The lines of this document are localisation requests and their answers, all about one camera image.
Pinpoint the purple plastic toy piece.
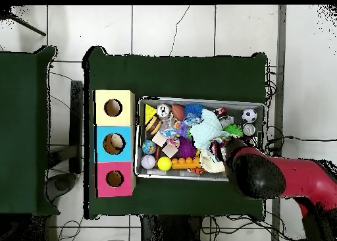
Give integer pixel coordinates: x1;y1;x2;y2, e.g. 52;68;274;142
176;120;188;137

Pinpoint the mint green waffle cloth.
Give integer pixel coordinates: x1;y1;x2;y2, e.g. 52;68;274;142
189;108;230;150

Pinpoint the wooden box with three holes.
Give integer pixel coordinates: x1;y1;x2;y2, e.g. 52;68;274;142
93;90;137;199

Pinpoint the shallow clear mesh bin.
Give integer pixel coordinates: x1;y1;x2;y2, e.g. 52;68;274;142
134;96;266;182

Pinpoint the wooden burger toy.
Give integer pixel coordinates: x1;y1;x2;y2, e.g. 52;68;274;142
144;115;163;135

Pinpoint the silver drink can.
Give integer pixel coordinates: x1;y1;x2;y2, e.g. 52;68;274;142
156;103;172;119

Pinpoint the yellow cheese wedge toy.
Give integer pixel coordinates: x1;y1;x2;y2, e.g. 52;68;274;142
144;104;157;126

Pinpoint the globe print ball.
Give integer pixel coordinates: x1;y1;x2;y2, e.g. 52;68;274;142
142;140;158;155

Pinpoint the blue spiky ball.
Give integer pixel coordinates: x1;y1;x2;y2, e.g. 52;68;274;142
184;103;204;118

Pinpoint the dark green tablecloth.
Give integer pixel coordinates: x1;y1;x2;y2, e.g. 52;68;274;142
82;45;269;221

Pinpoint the green spiky toy with eyes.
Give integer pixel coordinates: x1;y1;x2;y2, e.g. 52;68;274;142
223;123;244;138

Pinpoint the small soccer ball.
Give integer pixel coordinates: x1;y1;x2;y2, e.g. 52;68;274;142
241;108;258;124

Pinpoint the black stand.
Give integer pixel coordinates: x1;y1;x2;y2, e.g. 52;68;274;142
47;80;84;202

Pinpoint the neighbouring green covered table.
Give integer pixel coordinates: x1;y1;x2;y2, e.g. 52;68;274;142
0;45;61;217

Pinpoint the thin black rod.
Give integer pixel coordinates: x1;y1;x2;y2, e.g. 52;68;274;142
7;13;47;38

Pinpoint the black cable on floor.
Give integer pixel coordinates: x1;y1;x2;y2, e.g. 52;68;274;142
265;135;337;151

